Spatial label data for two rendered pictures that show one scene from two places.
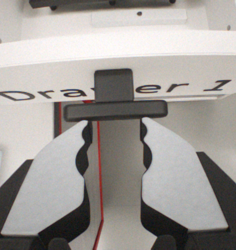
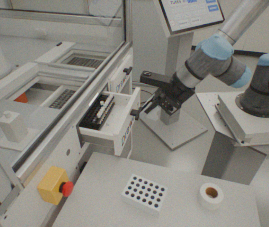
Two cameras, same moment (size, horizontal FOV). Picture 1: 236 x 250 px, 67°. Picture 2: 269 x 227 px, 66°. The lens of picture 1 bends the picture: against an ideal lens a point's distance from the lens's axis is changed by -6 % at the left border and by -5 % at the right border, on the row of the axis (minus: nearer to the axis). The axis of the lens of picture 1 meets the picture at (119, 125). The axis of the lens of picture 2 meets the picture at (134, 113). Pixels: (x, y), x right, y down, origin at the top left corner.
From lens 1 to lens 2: 0.69 m
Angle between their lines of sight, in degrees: 51
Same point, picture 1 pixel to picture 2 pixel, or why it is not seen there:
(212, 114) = (139, 158)
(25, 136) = (129, 169)
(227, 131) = (153, 153)
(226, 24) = (125, 99)
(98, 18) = (109, 122)
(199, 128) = not seen: hidden behind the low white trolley
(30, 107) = (119, 164)
